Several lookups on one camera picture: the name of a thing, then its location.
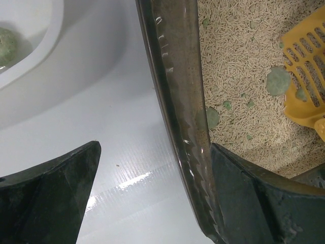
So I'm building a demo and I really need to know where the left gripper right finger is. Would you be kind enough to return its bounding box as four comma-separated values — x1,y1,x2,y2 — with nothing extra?
210,144,324,243

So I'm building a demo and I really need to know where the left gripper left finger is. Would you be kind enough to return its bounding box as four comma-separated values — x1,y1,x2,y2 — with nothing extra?
1,141,101,243

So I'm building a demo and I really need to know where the green litter clump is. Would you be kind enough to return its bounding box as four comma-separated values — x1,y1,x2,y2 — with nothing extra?
266,67,291,96
206,107,220,130
0,27,18,67

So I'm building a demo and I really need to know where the dark brown litter box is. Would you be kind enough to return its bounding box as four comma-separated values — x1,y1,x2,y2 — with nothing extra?
135,0,325,244

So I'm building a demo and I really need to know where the yellow litter scoop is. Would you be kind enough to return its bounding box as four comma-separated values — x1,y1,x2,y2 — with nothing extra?
281,7,324,140

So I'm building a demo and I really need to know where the white plastic bin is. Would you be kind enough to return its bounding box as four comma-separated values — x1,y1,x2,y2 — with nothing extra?
1,1,64,89

